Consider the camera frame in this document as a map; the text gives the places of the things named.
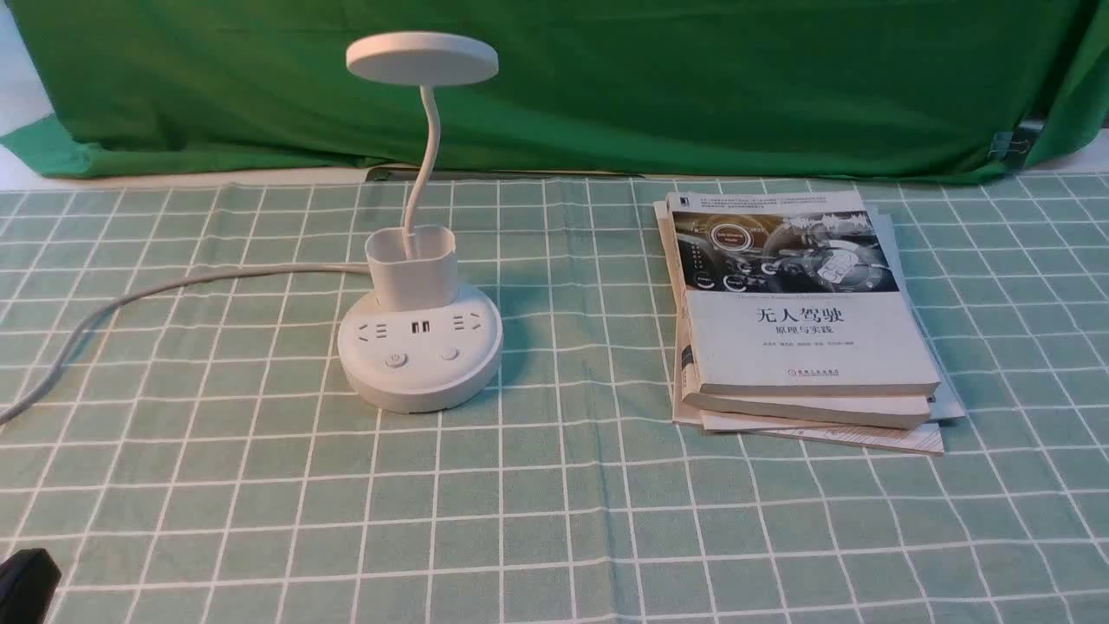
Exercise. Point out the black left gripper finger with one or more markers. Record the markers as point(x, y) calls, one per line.
point(29, 579)

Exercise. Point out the white desk lamp with sockets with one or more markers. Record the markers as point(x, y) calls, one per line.
point(422, 340)

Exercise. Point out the green checked tablecloth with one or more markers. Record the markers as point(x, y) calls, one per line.
point(205, 461)

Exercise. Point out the green backdrop cloth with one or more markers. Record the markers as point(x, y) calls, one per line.
point(888, 90)

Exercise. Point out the top book with car cover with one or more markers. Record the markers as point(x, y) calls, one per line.
point(797, 321)

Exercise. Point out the metal binder clip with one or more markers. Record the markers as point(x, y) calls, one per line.
point(1012, 149)

